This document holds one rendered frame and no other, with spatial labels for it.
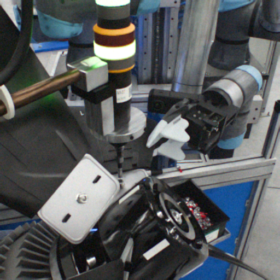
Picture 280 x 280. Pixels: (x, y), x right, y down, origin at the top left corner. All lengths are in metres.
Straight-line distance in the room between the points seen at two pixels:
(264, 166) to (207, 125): 0.54
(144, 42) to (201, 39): 0.46
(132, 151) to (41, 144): 0.21
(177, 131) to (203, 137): 0.06
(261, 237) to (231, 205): 0.83
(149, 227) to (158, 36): 0.97
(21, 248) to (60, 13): 0.37
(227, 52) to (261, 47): 1.56
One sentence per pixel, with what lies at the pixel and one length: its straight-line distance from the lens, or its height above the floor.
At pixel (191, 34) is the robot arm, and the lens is 0.81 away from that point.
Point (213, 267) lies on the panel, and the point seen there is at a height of 0.29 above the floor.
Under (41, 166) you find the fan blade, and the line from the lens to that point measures 0.38.
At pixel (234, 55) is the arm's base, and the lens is 1.20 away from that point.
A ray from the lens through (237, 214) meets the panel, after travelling 1.28.
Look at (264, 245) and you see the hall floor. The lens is 2.02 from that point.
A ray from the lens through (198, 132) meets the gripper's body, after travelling 0.63.
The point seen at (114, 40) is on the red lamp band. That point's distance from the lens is 0.35.
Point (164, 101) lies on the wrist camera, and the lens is 0.69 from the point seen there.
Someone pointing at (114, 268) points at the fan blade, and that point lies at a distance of 0.28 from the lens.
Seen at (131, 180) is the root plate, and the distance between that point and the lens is 0.50.
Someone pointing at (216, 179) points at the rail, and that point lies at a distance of 1.08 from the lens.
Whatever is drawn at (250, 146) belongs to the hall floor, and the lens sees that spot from 2.64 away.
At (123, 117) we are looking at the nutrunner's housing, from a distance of 0.40.
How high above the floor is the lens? 1.54
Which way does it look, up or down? 37 degrees down
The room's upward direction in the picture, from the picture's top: straight up
